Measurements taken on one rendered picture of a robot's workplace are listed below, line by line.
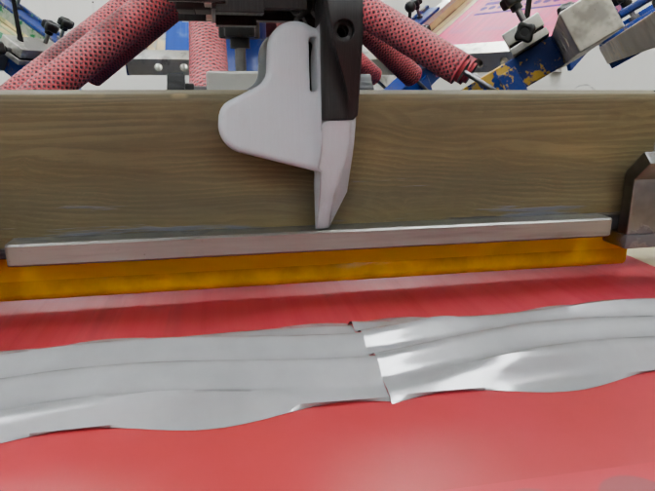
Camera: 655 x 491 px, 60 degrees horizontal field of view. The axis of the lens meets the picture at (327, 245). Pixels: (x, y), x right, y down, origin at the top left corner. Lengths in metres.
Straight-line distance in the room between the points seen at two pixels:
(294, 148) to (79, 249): 0.11
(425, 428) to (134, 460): 0.09
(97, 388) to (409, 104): 0.19
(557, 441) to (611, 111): 0.19
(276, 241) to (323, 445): 0.12
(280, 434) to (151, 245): 0.12
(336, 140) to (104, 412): 0.14
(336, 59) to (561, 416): 0.16
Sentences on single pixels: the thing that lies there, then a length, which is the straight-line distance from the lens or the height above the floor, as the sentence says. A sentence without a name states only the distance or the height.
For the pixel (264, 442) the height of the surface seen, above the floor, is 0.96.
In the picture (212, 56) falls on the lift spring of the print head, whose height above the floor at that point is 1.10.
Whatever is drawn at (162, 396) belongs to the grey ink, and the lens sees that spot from 0.20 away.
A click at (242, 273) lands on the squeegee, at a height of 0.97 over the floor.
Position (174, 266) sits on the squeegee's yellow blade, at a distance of 0.30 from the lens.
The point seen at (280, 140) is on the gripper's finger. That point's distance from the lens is 0.26.
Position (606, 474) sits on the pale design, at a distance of 0.19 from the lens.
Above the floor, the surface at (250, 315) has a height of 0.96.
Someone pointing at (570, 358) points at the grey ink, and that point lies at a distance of 0.24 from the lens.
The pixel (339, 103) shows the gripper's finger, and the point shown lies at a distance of 0.25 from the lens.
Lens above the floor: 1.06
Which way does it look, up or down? 15 degrees down
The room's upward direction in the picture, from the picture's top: straight up
